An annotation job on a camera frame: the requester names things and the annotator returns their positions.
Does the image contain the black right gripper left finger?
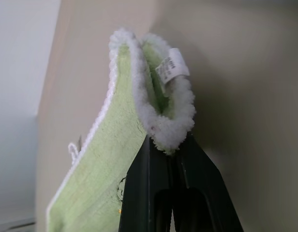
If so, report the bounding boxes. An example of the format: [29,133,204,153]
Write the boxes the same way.
[118,134,174,232]

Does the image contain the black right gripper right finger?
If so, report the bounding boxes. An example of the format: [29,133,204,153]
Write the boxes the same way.
[170,128,245,232]

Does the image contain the light green white-edged towel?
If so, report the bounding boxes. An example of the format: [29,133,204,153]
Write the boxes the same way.
[45,27,197,232]

